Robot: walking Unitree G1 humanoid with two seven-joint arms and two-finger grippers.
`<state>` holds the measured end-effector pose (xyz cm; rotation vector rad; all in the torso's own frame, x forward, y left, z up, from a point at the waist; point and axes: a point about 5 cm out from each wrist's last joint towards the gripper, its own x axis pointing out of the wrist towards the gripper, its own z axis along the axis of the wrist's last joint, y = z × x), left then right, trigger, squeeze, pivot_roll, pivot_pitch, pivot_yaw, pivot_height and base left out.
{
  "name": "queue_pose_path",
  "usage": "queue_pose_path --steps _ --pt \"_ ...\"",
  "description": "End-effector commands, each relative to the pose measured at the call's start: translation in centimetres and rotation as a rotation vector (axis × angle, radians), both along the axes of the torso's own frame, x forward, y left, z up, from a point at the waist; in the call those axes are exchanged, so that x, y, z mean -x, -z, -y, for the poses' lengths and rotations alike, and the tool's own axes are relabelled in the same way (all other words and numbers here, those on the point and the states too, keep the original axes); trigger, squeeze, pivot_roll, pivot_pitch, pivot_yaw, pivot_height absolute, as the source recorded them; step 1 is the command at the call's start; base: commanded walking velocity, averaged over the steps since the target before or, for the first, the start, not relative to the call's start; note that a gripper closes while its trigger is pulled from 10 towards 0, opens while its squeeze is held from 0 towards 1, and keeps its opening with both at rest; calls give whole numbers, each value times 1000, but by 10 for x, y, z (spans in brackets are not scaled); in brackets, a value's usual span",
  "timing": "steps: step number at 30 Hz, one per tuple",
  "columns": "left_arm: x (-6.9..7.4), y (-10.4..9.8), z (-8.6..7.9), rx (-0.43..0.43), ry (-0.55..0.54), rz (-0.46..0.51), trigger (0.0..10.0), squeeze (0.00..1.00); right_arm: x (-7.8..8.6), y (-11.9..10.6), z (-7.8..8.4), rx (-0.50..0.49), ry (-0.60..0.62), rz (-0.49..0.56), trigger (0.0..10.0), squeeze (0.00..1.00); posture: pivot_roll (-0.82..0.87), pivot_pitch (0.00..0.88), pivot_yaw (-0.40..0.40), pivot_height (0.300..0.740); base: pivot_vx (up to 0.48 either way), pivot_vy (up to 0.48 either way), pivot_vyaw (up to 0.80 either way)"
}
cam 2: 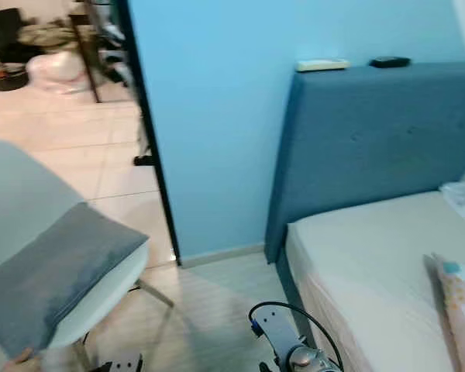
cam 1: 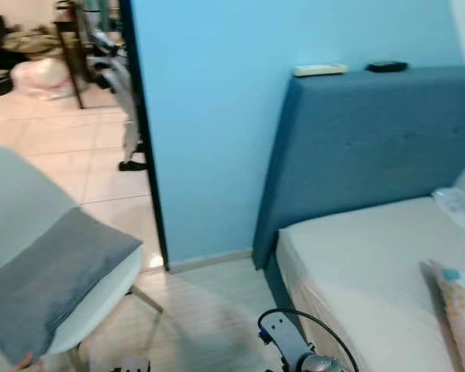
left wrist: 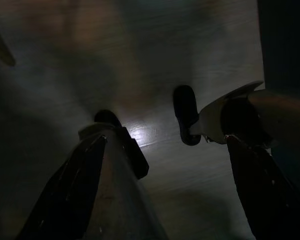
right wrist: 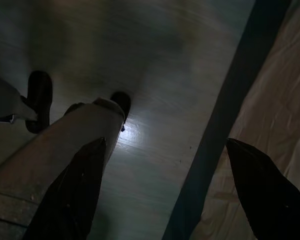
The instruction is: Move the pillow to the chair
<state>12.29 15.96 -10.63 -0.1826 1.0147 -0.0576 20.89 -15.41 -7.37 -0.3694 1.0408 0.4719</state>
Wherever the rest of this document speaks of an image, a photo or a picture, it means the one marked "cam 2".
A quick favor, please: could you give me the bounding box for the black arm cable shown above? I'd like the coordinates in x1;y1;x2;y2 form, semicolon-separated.
248;301;346;372

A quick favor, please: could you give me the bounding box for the person's hand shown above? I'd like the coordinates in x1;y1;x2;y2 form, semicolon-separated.
6;347;35;368

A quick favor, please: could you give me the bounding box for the blue upholstered headboard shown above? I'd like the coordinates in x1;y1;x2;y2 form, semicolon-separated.
264;61;465;265

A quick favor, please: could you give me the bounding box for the small black flat box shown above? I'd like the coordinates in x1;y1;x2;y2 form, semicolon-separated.
369;56;412;69

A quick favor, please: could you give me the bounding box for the black bag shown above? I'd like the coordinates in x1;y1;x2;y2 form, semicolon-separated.
0;8;25;64

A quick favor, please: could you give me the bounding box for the white remote control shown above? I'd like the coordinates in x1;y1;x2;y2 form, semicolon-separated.
295;58;350;73

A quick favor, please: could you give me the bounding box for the black cooking pot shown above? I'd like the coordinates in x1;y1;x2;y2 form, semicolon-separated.
0;66;30;93

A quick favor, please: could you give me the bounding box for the black door frame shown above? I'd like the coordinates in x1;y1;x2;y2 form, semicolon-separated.
113;0;181;269

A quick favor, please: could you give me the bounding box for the white plastic bag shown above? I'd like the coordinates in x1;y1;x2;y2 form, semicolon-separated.
26;50;88;96

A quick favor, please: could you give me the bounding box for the grey seat cushion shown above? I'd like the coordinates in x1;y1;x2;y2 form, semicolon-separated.
0;202;150;360

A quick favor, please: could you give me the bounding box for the white bed mattress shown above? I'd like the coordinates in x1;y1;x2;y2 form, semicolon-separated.
284;190;465;372

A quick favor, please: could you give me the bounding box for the grey folded stroller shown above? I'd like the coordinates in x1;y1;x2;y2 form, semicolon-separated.
98;15;157;167

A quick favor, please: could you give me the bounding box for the pink polka dot pillow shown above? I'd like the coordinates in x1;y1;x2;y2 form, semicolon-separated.
431;253;465;372

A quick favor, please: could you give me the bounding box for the white shell chair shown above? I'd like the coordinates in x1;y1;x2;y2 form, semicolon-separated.
0;139;176;372

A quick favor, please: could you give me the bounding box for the dark wooden table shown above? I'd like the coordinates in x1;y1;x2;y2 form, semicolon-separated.
68;0;106;106

